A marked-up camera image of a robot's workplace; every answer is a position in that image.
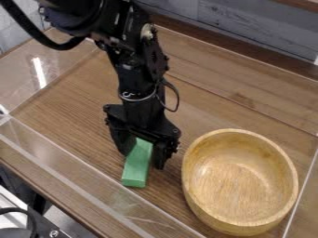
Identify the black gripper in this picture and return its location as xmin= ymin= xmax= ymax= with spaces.
xmin=102 ymin=92 xmax=181 ymax=170

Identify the green rectangular block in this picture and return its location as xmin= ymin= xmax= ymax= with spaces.
xmin=120 ymin=139 xmax=152 ymax=188

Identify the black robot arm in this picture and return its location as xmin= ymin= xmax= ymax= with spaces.
xmin=36 ymin=0 xmax=181 ymax=169

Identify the brown wooden bowl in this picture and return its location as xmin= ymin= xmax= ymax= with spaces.
xmin=181 ymin=128 xmax=299 ymax=236

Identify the clear acrylic tray wall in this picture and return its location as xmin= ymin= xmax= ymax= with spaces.
xmin=0 ymin=105 xmax=204 ymax=238

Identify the black clamp with cable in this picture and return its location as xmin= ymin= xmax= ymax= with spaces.
xmin=0 ymin=207 xmax=64 ymax=238

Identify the black cable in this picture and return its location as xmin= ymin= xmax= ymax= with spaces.
xmin=0 ymin=0 xmax=88 ymax=51

